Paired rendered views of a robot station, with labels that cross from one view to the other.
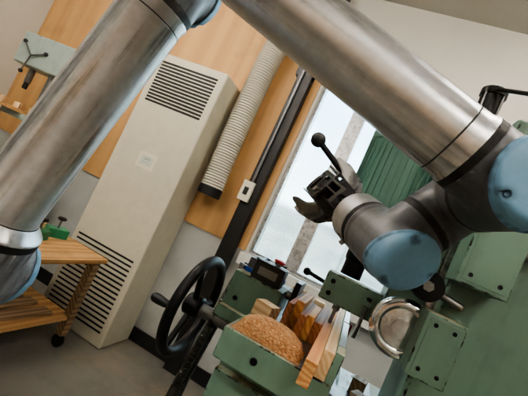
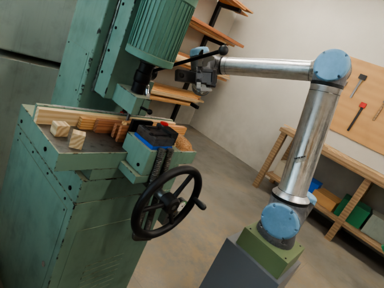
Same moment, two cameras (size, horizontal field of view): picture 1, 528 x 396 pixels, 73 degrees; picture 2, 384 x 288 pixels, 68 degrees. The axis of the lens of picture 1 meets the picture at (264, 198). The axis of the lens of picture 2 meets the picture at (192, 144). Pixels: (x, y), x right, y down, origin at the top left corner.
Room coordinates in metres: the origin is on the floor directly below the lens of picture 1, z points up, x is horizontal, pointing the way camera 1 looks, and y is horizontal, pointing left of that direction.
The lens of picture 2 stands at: (1.77, 0.30, 1.29)
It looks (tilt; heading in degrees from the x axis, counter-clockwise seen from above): 18 degrees down; 199
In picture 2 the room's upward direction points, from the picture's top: 24 degrees clockwise
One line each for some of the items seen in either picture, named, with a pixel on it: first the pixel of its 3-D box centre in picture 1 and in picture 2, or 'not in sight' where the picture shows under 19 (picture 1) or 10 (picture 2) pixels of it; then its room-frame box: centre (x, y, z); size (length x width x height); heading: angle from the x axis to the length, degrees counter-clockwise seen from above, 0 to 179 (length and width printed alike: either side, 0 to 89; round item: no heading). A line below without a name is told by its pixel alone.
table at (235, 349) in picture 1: (280, 325); (132, 151); (0.93, -0.18, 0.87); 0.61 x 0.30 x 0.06; 163
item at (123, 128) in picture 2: (294, 309); (143, 134); (0.89, -0.18, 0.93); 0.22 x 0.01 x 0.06; 163
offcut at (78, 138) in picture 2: not in sight; (77, 139); (1.16, -0.23, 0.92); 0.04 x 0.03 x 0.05; 134
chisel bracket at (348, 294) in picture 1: (349, 298); (130, 101); (0.87, -0.29, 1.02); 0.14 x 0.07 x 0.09; 73
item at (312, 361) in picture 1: (323, 336); (141, 127); (0.80, -0.25, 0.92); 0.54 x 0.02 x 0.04; 163
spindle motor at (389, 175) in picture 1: (394, 175); (164, 17); (0.88, -0.27, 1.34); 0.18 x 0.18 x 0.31
